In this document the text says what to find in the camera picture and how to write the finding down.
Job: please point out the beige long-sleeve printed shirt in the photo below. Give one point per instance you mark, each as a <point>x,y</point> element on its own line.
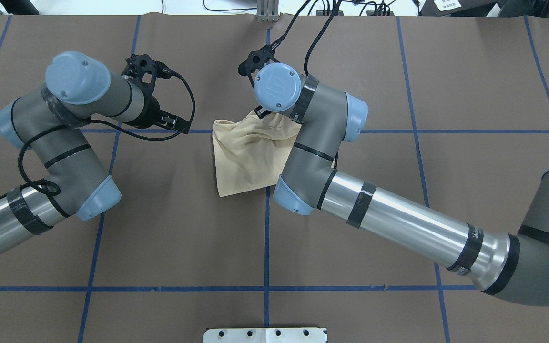
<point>250,154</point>

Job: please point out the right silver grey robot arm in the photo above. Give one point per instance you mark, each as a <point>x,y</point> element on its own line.
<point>511,267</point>

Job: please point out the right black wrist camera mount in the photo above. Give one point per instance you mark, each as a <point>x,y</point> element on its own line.
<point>256,60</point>

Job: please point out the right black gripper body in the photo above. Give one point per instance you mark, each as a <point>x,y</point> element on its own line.
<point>259,113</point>

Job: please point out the aluminium frame post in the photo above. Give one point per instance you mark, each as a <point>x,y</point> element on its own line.
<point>267,11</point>

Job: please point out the white camera stand pillar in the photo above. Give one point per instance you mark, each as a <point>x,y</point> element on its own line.
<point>266,335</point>

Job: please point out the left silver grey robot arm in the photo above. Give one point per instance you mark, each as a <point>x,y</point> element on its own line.
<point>63,176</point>

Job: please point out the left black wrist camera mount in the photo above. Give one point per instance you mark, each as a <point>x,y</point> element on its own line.
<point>142,71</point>

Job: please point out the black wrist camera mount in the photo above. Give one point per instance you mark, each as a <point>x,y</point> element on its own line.
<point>256,60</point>
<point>142,71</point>

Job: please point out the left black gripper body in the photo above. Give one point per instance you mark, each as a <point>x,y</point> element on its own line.
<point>149,108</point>

